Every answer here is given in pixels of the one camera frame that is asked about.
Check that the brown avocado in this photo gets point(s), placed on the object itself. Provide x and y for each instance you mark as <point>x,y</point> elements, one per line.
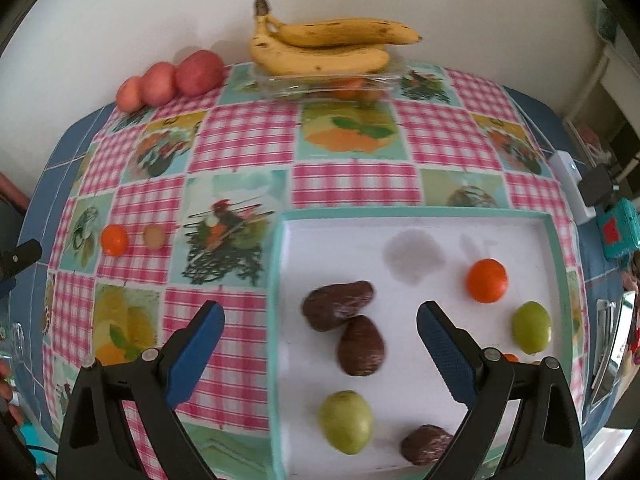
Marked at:
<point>336,305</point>
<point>425,444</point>
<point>361,345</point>

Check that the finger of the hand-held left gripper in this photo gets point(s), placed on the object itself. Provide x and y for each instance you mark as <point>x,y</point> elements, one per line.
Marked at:
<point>20,255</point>

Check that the clear plastic container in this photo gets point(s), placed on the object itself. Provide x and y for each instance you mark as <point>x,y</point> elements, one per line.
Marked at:
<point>325,85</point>

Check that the orange mandarin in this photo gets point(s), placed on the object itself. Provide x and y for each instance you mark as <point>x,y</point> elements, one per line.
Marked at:
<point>487,280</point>
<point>511,358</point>
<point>114,240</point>

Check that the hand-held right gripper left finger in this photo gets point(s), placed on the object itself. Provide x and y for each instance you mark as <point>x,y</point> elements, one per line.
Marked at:
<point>197,347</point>

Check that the small brown kiwi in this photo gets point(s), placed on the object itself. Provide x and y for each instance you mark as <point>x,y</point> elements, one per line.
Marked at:
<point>154,236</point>

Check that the checkered fruit print tablecloth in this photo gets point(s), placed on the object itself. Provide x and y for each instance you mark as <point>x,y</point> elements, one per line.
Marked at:
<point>240,160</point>

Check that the green round fruit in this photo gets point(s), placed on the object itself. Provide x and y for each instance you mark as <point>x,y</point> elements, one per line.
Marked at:
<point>531,326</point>
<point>346,421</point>

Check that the reddish wooden chair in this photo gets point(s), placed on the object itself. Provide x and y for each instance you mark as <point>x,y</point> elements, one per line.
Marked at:
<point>11,191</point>

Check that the red apple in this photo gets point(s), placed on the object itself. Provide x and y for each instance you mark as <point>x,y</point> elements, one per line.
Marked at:
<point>159,83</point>
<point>129,94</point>
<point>199,72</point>

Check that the white power strip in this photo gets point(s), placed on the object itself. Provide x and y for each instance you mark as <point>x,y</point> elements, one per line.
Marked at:
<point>570,180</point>

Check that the silver metal object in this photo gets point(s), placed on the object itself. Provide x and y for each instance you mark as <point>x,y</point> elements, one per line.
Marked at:
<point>607,345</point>

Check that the black plug adapter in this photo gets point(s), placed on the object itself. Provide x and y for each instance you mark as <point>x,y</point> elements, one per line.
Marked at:
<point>595,186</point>

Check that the yellow banana bunch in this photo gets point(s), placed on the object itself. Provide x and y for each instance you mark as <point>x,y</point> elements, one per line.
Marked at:
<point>320,47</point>

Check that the teal box with red label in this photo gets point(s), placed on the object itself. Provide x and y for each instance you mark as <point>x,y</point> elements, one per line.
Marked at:
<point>619,230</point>

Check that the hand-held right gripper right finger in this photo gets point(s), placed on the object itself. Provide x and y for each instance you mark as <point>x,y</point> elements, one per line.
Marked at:
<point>445,345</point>

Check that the person's left hand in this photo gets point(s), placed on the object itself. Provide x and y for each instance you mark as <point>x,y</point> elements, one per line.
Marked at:
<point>9,400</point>

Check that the white tray with teal rim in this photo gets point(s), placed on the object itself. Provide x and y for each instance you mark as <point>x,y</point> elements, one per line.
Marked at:
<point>400,260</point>

